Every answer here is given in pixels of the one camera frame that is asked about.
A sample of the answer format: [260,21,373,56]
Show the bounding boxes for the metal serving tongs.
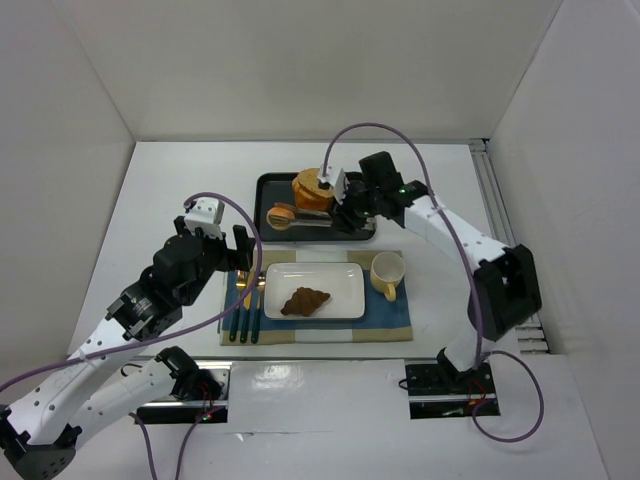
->
[274,203,343,229]

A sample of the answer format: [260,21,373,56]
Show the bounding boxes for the small round bun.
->
[266,206,296,231]

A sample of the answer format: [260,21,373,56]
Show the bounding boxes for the brown chocolate croissant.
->
[280,287,331,317]

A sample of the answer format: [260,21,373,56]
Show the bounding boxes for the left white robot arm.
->
[1,216,260,479]

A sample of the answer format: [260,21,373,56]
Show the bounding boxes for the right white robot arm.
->
[317,151,542,381]

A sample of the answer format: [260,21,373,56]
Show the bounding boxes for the stacked bread slices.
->
[292,168,334,212]

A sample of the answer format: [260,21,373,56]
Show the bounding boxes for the black baking tray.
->
[254,172,376,244]

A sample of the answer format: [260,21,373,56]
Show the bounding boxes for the yellow ceramic mug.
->
[370,251,406,302]

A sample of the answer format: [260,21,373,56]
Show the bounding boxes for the white rectangular plate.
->
[262,262,365,322]

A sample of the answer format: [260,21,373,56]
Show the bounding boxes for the blue beige placemat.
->
[217,248,415,347]

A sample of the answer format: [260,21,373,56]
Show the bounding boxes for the gold knife green handle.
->
[240,270,255,344]

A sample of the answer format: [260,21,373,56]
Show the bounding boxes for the gold spoon green handle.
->
[250,272,266,344]

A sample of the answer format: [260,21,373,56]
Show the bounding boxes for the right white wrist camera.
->
[317,166,349,204]

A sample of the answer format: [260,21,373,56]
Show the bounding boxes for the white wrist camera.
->
[183,197,224,240]
[317,166,349,204]

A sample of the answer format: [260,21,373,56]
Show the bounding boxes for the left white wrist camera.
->
[183,197,224,240]

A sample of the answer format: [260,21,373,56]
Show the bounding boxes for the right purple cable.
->
[321,121,546,443]

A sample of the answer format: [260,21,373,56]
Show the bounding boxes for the purple cable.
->
[321,121,546,443]
[0,192,263,479]

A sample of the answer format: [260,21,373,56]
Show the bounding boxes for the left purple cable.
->
[0,192,263,479]

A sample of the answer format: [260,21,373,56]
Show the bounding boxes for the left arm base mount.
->
[136,361,231,425]

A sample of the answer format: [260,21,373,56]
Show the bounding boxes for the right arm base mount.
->
[398,361,501,420]

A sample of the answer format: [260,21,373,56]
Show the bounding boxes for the aluminium frame rail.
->
[469,139,551,356]

